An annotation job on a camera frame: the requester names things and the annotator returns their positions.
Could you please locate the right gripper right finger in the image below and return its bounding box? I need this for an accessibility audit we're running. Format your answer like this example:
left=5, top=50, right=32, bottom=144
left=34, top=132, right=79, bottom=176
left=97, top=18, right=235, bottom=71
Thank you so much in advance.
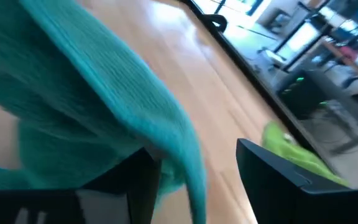
left=236, top=138, right=351, bottom=224

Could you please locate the green cloth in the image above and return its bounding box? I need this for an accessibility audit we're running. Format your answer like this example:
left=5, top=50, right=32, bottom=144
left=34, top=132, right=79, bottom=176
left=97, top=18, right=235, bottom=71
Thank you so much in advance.
left=260, top=120, right=350, bottom=188

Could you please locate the teal microfiber towel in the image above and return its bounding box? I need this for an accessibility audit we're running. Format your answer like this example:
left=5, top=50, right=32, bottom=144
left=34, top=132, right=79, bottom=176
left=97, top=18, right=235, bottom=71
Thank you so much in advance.
left=0, top=0, right=208, bottom=224

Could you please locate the black monitor desk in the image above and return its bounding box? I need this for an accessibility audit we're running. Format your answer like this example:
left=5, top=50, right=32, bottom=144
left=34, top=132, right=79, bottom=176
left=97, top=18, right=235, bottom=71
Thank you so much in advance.
left=272, top=17, right=334, bottom=73

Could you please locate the pink cloth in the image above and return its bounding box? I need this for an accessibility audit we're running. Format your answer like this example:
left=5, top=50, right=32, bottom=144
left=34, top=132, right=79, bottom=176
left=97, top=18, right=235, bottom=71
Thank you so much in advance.
left=339, top=45, right=358, bottom=62

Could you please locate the black computer tower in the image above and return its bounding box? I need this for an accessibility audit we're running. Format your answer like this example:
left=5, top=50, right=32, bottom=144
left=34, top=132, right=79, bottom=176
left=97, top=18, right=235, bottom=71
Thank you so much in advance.
left=276, top=68, right=331, bottom=121

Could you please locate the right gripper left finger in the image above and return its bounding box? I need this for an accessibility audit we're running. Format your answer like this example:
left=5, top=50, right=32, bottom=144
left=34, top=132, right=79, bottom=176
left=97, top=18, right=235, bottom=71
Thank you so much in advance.
left=81, top=147, right=163, bottom=224

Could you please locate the black frame bracket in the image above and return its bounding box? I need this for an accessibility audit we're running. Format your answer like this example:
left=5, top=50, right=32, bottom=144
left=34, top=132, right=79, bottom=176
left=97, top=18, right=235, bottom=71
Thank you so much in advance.
left=201, top=13, right=229, bottom=32

